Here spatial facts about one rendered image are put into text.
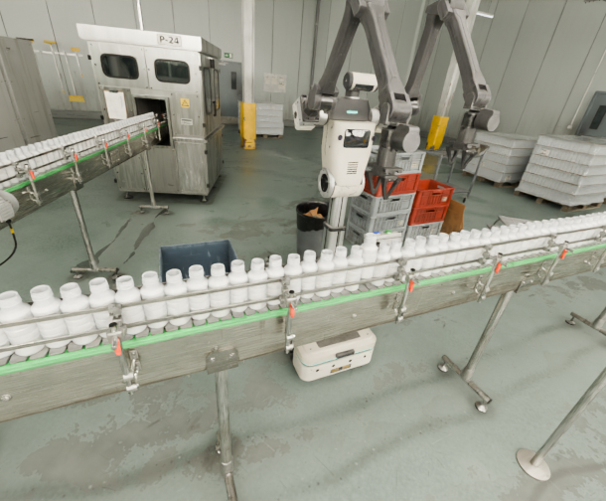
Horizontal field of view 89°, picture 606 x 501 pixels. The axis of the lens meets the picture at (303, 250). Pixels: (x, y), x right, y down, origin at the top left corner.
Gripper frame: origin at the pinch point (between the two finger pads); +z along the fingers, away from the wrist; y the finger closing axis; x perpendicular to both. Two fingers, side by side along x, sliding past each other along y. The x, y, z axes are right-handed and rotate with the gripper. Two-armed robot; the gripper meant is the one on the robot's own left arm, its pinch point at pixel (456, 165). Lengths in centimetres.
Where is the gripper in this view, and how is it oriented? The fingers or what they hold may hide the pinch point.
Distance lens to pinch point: 144.3
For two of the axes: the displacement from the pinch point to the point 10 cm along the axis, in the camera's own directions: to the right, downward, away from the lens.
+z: -0.7, 8.8, 4.8
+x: -9.2, 1.3, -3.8
